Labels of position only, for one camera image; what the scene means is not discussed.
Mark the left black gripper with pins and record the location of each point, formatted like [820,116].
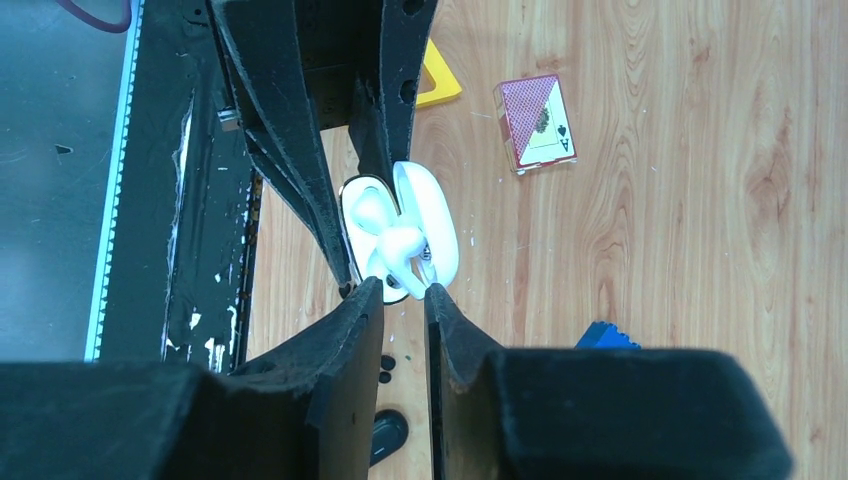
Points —
[296,68]

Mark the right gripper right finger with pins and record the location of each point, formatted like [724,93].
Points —
[502,412]

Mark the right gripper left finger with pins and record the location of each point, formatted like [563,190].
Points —
[303,410]

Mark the white earbud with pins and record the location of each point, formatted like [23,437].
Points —
[396,246]
[373,211]

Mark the white earbud charging case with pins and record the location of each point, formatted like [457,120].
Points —
[420,202]

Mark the black earbud case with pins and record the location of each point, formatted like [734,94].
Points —
[390,433]

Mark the black earbud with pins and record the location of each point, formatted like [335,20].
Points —
[387,365]

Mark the blue toy brick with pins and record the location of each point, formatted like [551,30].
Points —
[605,335]

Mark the yellow triangular plastic piece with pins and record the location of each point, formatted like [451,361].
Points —
[444,85]

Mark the pink snack packet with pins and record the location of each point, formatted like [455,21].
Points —
[534,123]

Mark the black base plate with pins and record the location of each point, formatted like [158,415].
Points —
[175,262]

